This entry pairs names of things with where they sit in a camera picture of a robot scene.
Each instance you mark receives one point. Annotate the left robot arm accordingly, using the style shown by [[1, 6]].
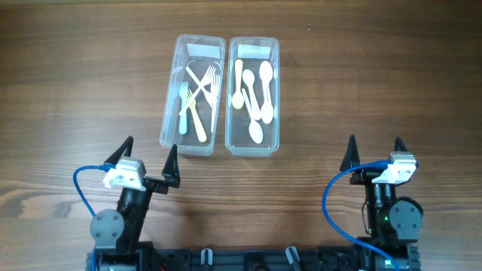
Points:
[[116, 231]]

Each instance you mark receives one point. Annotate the yellow plastic spoon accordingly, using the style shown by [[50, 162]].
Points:
[[237, 97]]

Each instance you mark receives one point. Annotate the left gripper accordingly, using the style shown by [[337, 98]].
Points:
[[153, 184]]

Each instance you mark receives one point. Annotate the left clear plastic container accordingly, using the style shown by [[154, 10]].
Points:
[[197, 52]]

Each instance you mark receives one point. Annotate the yellow plastic fork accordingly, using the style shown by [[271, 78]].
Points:
[[201, 134]]

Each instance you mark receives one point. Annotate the slim white fork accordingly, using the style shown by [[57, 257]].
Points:
[[197, 90]]

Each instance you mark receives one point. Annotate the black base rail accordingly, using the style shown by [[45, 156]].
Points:
[[260, 259]]

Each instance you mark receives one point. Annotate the white spoon diagonal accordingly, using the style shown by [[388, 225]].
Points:
[[266, 75]]

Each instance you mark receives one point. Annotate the thin bent white fork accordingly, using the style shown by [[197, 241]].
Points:
[[196, 80]]

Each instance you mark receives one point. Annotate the white fork thick handle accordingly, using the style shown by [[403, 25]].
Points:
[[183, 93]]

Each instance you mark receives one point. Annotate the white spoon thin handle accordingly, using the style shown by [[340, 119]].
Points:
[[255, 129]]

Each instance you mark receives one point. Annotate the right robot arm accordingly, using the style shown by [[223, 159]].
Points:
[[393, 222]]

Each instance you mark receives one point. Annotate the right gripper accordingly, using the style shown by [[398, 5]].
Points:
[[364, 177]]

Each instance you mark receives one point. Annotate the clear plastic container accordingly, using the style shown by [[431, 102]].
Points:
[[197, 52], [253, 51]]

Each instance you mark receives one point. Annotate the right clear plastic container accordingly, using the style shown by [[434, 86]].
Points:
[[253, 51]]

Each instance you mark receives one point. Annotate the cream spoon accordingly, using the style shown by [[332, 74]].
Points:
[[266, 108]]

